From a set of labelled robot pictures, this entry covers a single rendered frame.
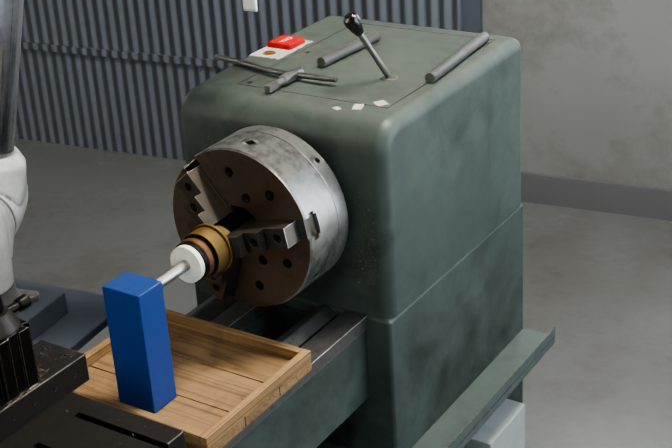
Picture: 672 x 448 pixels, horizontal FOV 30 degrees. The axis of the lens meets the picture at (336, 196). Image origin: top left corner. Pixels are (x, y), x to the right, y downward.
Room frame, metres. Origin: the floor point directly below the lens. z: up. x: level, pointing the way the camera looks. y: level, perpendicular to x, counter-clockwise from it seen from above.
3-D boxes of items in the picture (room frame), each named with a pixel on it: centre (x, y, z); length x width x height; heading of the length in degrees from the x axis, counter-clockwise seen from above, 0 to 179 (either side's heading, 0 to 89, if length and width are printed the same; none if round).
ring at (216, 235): (1.98, 0.23, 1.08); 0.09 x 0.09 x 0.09; 56
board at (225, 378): (1.89, 0.30, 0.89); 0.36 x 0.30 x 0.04; 56
